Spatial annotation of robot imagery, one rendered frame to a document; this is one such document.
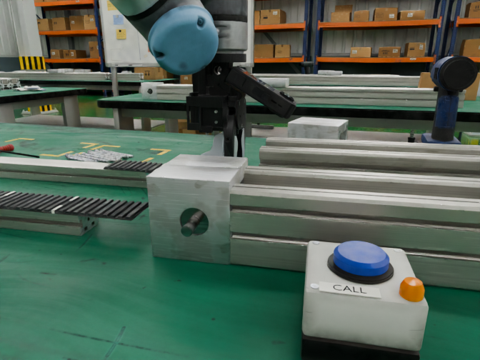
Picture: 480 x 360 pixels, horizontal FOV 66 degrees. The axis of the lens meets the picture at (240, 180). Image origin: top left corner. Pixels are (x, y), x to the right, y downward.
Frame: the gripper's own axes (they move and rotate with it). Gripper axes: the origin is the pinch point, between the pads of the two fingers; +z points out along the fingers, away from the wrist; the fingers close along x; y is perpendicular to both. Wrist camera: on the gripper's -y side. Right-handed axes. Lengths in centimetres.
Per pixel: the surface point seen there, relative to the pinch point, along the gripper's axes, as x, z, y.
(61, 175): 1.4, 1.1, 32.7
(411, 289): 35.7, -4.8, -19.2
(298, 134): -14.5, -5.2, -9.3
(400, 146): -2.3, -6.3, -25.7
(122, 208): 19.2, -1.4, 10.5
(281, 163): 4.0, -4.2, -7.7
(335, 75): -324, -7, -28
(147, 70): -393, -9, 199
